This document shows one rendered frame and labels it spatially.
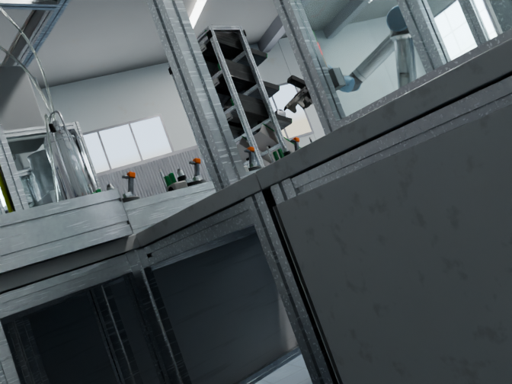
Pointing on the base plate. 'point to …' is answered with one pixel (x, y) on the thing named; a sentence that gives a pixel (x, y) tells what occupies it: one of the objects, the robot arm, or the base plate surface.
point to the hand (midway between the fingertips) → (287, 105)
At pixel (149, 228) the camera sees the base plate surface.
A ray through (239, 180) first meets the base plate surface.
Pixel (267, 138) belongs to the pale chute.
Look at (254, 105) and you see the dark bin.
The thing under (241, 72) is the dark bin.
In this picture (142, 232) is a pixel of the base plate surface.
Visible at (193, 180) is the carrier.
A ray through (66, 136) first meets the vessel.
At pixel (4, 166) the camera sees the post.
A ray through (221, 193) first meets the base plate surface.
